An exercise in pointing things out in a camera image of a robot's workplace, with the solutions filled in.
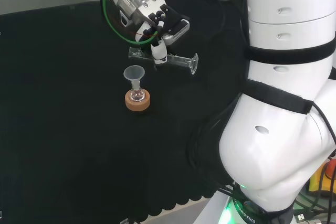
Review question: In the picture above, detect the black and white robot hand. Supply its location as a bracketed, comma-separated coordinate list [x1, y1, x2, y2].
[119, 0, 168, 65]

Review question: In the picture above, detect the clear graduated cylinder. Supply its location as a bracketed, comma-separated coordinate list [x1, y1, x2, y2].
[128, 47, 200, 76]

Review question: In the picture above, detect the glass round-bottom flask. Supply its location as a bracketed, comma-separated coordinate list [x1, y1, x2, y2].
[130, 83, 146, 103]

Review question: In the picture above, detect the clear plastic funnel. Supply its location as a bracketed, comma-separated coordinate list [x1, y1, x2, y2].
[123, 66, 144, 91]

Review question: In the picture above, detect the black bench cloth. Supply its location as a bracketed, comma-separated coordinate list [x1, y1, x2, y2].
[0, 0, 249, 222]

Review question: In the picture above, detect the yellow stop button box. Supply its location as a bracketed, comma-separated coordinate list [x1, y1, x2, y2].
[308, 155, 336, 196]

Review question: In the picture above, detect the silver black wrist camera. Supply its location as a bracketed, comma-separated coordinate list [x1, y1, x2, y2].
[157, 5, 191, 45]

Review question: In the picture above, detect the green cable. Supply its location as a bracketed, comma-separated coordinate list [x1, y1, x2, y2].
[100, 0, 161, 45]

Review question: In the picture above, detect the cork ring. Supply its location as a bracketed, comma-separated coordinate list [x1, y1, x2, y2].
[124, 89, 151, 112]

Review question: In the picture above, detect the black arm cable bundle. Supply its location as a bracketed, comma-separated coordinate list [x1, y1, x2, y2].
[183, 0, 253, 209]

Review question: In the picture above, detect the single black cable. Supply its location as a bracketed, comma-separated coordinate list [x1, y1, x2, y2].
[310, 101, 336, 158]

